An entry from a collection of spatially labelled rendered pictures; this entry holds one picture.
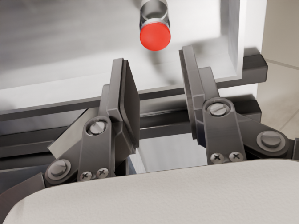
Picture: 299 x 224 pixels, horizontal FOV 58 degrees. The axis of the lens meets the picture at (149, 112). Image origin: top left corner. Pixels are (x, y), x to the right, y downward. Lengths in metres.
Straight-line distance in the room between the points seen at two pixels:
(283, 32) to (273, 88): 0.32
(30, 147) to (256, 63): 0.25
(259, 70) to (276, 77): 1.26
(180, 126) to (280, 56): 1.19
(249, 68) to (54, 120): 0.21
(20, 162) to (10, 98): 0.09
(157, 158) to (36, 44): 0.20
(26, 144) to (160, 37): 0.21
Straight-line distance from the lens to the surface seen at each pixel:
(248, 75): 0.25
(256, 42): 0.26
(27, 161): 0.34
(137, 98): 0.15
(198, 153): 0.36
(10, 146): 0.34
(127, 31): 0.23
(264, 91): 1.56
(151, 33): 0.18
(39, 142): 0.32
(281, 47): 1.41
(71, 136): 0.27
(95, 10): 0.23
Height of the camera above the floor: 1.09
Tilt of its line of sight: 45 degrees down
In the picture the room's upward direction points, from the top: 180 degrees clockwise
